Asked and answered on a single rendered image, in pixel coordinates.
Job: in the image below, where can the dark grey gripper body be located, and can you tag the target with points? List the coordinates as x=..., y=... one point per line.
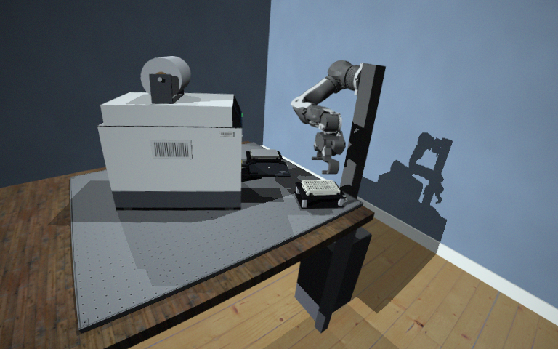
x=335, y=141

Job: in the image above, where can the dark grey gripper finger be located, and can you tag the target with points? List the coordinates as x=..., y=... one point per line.
x=333, y=165
x=319, y=153

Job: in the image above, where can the grey cylinder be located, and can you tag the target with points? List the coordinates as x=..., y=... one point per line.
x=177, y=67

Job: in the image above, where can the black rectangular frame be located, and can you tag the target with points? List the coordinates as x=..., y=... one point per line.
x=263, y=160
x=324, y=202

